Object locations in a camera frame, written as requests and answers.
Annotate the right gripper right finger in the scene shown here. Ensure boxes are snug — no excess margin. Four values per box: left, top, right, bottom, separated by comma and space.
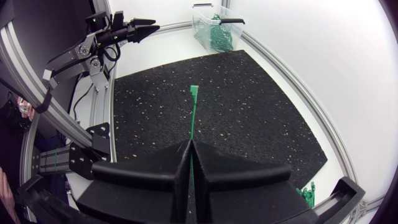
192, 139, 312, 224

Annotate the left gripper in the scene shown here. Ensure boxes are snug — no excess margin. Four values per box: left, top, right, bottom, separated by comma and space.
119, 17, 161, 44

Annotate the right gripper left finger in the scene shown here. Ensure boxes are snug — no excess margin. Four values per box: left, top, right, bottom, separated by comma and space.
76, 139, 192, 224

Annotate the green cable tie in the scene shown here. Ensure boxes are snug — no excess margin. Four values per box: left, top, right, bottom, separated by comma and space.
188, 85, 200, 184

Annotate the clear plastic bin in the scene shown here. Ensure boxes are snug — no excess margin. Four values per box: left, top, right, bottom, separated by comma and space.
191, 2, 246, 54

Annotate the black speckled mat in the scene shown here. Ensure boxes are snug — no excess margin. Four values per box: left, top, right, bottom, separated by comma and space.
112, 49, 329, 190

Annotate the person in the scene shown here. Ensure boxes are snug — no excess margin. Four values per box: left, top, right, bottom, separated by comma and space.
0, 96, 35, 224

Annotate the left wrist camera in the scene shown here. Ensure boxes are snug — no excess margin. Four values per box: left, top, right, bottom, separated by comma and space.
111, 11, 125, 31

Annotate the bundle of green cable ties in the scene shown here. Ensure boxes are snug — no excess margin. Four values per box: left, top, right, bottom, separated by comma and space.
194, 14, 234, 53
295, 181, 317, 208

